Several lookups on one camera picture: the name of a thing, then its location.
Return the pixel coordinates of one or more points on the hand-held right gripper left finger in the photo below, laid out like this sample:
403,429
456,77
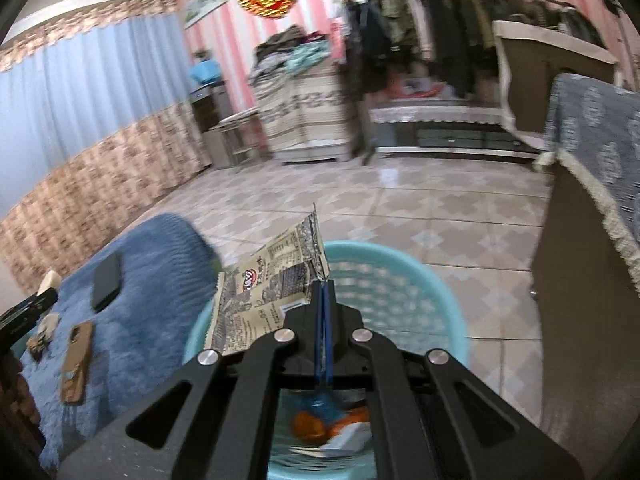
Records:
316,320

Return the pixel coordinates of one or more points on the grey water dispenser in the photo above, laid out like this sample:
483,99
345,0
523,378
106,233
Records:
215,120

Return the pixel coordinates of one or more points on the blue fluffy blanket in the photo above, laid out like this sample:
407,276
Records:
150,270

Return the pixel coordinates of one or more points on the blue floral-hem curtain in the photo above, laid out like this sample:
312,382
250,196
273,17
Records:
75,110

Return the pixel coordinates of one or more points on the beige printed snack packet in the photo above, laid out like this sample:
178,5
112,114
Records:
260,300

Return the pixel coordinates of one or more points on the brown wooden cabinet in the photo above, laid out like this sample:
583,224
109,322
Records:
575,310

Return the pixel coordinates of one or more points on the long wall picture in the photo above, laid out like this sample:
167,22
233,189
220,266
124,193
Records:
205,2

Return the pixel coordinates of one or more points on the blue plastic bag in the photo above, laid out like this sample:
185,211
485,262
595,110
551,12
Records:
325,407

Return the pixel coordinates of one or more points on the small white table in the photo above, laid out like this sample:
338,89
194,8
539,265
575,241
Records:
240,120

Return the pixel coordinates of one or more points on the pile of clothes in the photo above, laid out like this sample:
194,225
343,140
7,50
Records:
285,45

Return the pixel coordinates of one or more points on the grey-blue fringed cloth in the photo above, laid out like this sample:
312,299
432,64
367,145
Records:
600,150

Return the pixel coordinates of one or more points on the blue bottle cover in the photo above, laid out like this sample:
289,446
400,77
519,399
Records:
206,72

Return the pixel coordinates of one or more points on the row of hanging clothes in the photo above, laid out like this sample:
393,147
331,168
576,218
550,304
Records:
380,40

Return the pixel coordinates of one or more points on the beige cloth-covered board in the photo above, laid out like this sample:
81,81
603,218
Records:
540,75

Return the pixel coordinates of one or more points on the dark brown cloth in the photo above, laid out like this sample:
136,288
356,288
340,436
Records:
17,410

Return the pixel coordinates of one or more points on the small potted plant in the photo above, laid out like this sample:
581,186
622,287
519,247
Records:
201,54

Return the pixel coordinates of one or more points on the orange plastic bag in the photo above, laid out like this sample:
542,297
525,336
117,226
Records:
307,425

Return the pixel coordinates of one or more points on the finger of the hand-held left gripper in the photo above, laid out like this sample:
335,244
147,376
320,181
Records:
25,312

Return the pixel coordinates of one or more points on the teal plastic basket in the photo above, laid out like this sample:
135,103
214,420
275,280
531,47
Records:
400,290

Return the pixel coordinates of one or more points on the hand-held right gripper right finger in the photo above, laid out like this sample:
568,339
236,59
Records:
331,320

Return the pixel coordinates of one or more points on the black long case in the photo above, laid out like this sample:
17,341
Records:
106,282

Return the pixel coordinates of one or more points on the low cabinet with lace cloth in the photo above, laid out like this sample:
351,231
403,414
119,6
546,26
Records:
440,135

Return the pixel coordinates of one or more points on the brown phone case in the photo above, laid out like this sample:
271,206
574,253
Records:
77,360

